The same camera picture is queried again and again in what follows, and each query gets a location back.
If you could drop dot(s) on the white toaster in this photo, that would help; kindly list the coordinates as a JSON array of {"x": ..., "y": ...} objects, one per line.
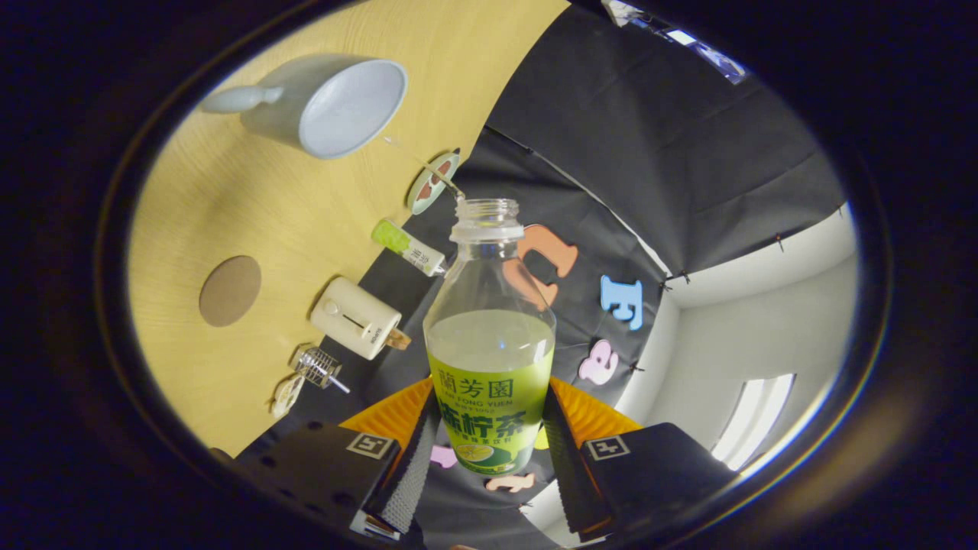
[{"x": 351, "y": 317}]

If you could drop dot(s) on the pale green plate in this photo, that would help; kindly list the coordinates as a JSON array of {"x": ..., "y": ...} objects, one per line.
[{"x": 419, "y": 202}]

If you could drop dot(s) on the brown food piece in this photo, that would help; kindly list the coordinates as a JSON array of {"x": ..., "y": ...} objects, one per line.
[
  {"x": 441, "y": 169},
  {"x": 425, "y": 189}
]

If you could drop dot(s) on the ceiling light panel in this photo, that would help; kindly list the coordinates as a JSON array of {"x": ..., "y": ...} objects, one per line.
[{"x": 752, "y": 420}]

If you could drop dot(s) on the slim bottle white green label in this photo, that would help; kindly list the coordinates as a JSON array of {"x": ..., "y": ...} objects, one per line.
[{"x": 405, "y": 244}]

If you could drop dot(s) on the black backdrop cloth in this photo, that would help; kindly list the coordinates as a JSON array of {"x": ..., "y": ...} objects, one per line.
[{"x": 611, "y": 137}]

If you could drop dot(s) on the brown toast slice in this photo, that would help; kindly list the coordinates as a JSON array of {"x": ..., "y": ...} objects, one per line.
[{"x": 397, "y": 339}]

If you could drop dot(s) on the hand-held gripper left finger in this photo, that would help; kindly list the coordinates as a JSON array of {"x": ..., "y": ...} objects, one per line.
[{"x": 412, "y": 473}]

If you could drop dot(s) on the white cup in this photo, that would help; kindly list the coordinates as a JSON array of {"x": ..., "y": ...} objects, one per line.
[{"x": 351, "y": 107}]

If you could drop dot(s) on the wooden table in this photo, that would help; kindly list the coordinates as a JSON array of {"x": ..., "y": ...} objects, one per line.
[{"x": 229, "y": 198}]

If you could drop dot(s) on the clear juice bottle green label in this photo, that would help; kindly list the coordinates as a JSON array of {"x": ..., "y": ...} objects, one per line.
[{"x": 489, "y": 397}]

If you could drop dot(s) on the round brown coaster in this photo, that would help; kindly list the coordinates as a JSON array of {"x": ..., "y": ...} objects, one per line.
[{"x": 229, "y": 290}]

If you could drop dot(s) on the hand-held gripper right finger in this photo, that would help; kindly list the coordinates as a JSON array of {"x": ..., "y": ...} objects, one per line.
[{"x": 565, "y": 473}]

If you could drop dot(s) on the white divided tray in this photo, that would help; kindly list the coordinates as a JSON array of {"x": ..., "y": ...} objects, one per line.
[{"x": 286, "y": 397}]

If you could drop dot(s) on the purple straw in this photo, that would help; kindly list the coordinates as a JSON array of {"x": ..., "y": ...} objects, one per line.
[{"x": 340, "y": 386}]

